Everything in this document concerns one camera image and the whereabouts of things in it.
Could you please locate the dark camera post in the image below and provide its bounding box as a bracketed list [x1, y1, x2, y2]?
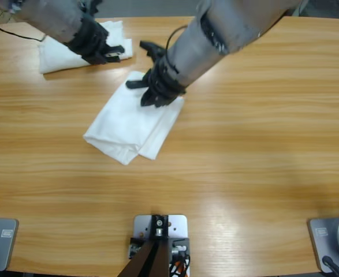
[118, 214, 173, 277]

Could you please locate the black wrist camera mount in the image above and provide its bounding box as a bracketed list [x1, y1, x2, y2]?
[139, 40, 167, 63]
[76, 0, 106, 17]

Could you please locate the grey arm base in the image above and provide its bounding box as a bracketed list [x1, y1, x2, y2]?
[307, 214, 339, 274]
[0, 218, 19, 272]

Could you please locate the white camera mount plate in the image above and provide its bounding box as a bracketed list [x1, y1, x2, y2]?
[133, 215, 191, 277]

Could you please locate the black base cable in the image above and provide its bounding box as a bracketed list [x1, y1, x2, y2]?
[322, 255, 339, 277]

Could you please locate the folded white cloth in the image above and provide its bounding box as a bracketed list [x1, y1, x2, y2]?
[38, 20, 135, 74]

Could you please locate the orange clamp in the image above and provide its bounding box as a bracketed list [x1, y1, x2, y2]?
[170, 255, 191, 277]

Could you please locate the white t-shirt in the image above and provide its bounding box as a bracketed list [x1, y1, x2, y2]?
[83, 70, 186, 166]

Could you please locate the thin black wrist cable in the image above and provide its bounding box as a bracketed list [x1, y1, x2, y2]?
[166, 25, 189, 54]
[0, 18, 47, 42]

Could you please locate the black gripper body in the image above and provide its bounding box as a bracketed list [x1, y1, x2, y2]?
[141, 58, 187, 108]
[64, 17, 110, 66]

